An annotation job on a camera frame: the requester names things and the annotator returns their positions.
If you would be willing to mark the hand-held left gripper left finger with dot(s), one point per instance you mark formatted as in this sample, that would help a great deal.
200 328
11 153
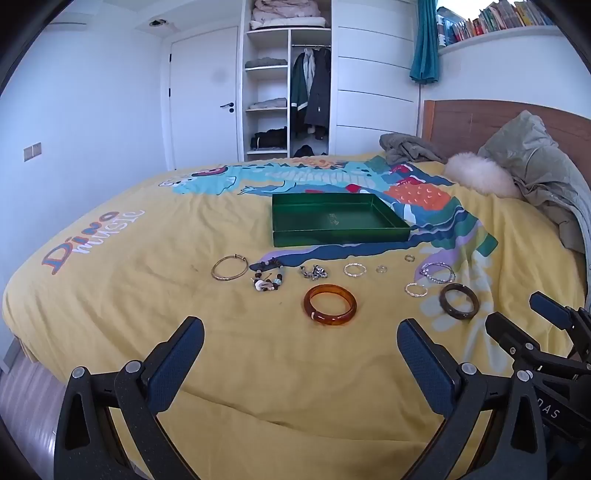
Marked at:
178 360

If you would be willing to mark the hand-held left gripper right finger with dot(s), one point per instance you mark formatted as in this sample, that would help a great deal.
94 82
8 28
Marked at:
425 364

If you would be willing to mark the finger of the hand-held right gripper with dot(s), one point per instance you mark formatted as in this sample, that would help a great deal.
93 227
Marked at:
505 330
549 310

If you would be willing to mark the thin gold bangle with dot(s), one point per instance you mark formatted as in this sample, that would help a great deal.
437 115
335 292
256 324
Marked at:
229 279

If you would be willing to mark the amber bangle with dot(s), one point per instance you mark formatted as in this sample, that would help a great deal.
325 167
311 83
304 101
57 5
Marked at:
330 321

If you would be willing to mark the green tray box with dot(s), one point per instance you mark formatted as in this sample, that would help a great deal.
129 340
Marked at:
323 217

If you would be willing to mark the dark brown bangle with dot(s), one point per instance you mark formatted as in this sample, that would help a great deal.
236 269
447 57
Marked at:
445 307

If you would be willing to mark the yellow printed duvet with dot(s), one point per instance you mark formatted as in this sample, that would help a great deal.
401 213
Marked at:
184 277

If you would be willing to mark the grey-green coat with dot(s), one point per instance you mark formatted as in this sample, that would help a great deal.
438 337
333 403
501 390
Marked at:
540 170

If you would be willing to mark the white fluffy pillow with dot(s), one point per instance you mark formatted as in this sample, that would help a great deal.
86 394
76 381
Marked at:
480 175

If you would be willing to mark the grey crumpled cloth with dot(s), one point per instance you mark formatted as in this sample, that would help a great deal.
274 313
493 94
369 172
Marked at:
408 147

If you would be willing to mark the wooden headboard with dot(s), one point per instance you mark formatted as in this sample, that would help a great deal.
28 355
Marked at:
466 120

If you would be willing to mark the folded black clothes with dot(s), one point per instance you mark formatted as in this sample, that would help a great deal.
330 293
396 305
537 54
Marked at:
270 138

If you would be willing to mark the small black garment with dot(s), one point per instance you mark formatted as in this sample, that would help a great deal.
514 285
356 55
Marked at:
304 151

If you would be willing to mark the white door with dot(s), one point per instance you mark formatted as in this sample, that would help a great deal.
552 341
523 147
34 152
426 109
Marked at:
203 92

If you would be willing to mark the folded light clothes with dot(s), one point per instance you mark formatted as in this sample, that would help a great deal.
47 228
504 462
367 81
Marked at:
266 104

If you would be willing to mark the hanging dark jacket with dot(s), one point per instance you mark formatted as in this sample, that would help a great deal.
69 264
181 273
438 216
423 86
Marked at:
319 92

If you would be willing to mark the hanging green jacket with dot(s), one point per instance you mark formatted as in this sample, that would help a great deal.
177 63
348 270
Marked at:
299 92

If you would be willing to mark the white wardrobe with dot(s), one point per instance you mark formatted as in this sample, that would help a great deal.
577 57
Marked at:
369 69

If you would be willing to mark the teal curtain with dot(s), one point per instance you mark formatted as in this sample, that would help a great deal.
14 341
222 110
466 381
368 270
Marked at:
425 41

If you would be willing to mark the row of books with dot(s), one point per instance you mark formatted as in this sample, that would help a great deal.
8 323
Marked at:
494 18

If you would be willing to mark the folded grey clothes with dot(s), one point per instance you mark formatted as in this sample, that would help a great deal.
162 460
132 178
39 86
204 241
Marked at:
265 62

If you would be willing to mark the folded bedding pile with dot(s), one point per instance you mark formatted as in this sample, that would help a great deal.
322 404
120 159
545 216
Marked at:
286 14

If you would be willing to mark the wall light switch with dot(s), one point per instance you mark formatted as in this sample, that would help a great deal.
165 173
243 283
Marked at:
32 150

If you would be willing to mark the white wall shelf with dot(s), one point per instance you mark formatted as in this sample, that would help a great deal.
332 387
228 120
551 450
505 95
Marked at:
508 39

